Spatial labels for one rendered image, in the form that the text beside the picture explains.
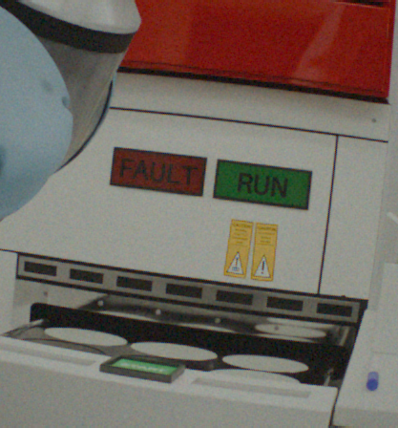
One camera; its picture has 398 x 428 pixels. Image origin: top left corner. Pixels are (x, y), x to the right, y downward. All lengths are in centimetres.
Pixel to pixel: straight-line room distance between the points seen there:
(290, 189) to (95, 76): 82
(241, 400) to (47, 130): 36
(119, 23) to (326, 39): 79
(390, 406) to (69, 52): 38
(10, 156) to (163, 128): 97
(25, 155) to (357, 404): 40
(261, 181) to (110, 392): 64
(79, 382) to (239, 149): 65
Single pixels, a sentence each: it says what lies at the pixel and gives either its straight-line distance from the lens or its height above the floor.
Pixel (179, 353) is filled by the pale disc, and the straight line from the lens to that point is 138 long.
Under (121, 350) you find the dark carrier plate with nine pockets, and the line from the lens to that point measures 135.
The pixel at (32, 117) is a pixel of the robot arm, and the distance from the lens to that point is 55.
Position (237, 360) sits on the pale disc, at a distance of 138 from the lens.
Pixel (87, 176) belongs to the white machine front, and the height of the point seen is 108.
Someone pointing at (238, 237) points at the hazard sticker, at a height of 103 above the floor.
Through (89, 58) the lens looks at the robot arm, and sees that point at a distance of 65.
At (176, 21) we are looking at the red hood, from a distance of 145.
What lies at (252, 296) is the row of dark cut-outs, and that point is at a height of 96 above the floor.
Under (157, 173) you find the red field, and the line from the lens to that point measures 149.
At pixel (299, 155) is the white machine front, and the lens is 146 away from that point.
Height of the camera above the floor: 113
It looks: 3 degrees down
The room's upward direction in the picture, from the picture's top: 7 degrees clockwise
